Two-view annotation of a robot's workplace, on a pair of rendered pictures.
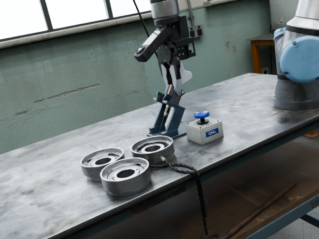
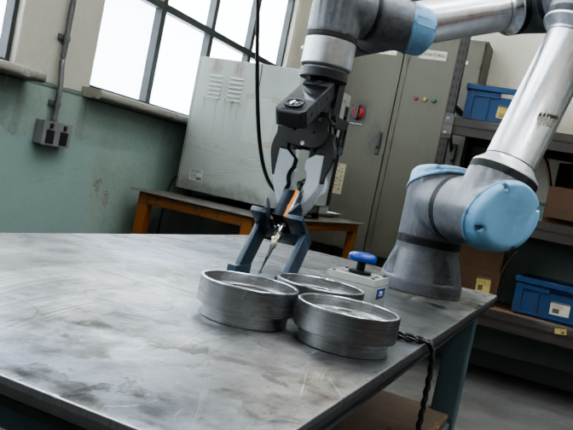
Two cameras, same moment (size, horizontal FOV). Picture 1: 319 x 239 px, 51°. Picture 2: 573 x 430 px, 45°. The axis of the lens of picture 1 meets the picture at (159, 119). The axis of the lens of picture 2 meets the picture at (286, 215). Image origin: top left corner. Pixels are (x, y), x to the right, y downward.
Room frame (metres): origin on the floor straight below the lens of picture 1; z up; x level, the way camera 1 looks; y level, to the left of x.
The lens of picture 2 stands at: (0.17, 0.61, 0.96)
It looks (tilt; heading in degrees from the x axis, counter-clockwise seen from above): 3 degrees down; 319
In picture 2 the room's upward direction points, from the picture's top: 11 degrees clockwise
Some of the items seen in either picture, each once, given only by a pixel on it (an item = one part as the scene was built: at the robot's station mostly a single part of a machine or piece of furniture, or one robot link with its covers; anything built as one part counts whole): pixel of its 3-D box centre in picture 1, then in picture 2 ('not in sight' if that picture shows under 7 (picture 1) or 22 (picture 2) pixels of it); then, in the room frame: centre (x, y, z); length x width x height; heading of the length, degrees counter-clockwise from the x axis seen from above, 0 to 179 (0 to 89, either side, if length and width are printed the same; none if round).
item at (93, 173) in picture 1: (104, 164); (246, 299); (0.74, 0.15, 0.82); 0.10 x 0.10 x 0.04
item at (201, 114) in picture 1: (202, 120); (360, 270); (0.82, -0.11, 0.85); 0.04 x 0.04 x 0.05
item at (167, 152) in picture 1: (153, 151); (317, 299); (0.75, 0.03, 0.82); 0.10 x 0.10 x 0.04
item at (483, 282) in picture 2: not in sight; (471, 268); (2.60, -3.08, 0.64); 0.49 x 0.40 x 0.37; 31
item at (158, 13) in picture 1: (164, 10); (325, 57); (0.94, -0.07, 1.14); 0.08 x 0.08 x 0.05
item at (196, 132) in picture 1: (205, 129); (357, 287); (0.82, -0.12, 0.82); 0.08 x 0.07 x 0.05; 116
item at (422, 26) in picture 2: not in sight; (390, 25); (0.92, -0.17, 1.22); 0.11 x 0.11 x 0.08; 72
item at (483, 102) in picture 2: not in sight; (509, 113); (2.59, -3.11, 1.61); 0.52 x 0.38 x 0.22; 29
